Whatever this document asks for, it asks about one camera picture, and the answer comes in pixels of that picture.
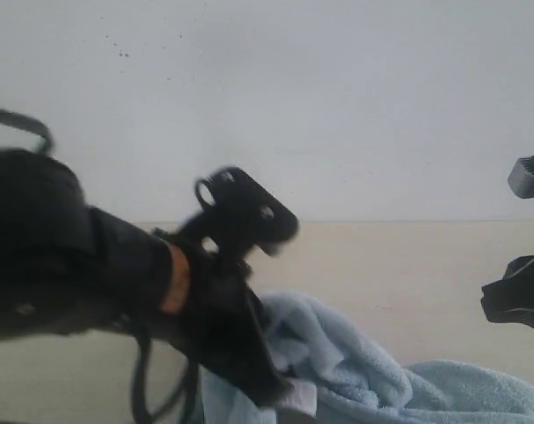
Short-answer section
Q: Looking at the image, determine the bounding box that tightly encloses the light blue terry towel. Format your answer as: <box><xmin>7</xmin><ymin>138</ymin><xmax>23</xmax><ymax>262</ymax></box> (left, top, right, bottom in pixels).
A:
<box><xmin>194</xmin><ymin>291</ymin><xmax>534</xmax><ymax>423</ymax></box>

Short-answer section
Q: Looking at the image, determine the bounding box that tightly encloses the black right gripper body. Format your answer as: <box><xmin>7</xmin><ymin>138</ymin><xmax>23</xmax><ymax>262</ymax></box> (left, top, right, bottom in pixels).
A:
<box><xmin>481</xmin><ymin>255</ymin><xmax>534</xmax><ymax>329</ymax></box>

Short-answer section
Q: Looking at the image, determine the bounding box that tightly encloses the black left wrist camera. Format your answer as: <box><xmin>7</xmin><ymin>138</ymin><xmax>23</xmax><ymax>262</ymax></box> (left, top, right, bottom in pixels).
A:
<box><xmin>178</xmin><ymin>167</ymin><xmax>299</xmax><ymax>261</ymax></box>

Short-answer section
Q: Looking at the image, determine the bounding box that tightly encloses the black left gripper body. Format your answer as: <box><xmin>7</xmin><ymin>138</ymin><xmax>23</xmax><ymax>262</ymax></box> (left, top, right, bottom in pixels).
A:
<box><xmin>177</xmin><ymin>246</ymin><xmax>290</xmax><ymax>408</ymax></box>

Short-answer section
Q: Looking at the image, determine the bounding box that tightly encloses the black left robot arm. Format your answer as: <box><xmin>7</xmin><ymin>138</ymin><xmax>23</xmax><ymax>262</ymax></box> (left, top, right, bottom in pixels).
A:
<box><xmin>0</xmin><ymin>149</ymin><xmax>298</xmax><ymax>407</ymax></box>

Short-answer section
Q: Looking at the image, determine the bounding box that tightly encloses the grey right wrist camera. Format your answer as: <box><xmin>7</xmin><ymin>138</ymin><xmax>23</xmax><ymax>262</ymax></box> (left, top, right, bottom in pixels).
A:
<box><xmin>508</xmin><ymin>155</ymin><xmax>534</xmax><ymax>199</ymax></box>

